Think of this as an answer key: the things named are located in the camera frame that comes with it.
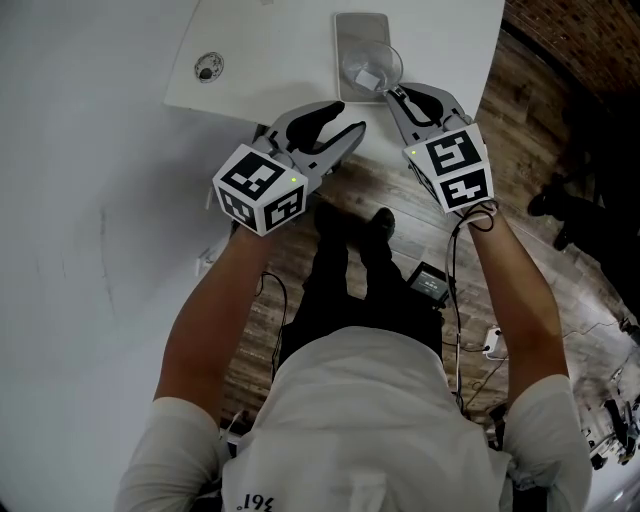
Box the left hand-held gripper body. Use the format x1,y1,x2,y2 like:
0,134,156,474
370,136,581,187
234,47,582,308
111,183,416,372
212,128,332,237

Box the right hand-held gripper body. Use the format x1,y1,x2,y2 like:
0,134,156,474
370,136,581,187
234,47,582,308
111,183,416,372
402,112,496,216

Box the clear glass cup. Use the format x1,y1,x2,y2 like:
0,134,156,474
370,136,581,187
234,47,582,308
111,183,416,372
341,40,405,95

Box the grey square coaster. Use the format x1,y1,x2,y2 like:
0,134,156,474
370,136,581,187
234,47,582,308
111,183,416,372
333,11,391,104

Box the person's left forearm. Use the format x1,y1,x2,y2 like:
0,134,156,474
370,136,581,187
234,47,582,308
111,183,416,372
152,224,274,426

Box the person's right forearm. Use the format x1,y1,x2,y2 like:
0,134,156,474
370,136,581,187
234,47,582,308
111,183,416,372
467,207,571,406

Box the person's left black shoe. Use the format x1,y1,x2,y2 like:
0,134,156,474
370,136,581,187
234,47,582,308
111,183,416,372
312,199,346,236

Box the person's black shoe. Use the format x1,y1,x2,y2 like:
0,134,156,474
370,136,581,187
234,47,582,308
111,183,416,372
312,199,346,236
367,207,397,246

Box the white table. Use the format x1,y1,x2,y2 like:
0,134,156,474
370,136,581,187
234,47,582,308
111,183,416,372
163,0,507,169

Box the person's right black shoe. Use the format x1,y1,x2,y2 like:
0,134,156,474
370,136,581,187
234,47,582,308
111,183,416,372
367,207,397,246

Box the black screen device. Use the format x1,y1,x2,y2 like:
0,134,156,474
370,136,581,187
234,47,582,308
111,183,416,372
407,260,451,309

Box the person's black trousers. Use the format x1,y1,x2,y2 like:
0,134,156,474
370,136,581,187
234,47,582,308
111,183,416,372
277,219,444,371

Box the white power strip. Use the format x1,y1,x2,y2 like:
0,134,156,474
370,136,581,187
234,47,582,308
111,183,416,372
483,325,506,359

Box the person's white t-shirt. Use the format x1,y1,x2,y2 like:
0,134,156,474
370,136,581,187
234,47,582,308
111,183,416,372
115,325,594,512

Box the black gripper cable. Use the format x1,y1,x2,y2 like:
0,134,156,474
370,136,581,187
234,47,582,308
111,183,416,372
444,199,501,416

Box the round table cable grommet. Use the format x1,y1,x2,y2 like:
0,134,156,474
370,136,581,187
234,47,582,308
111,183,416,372
193,49,226,85

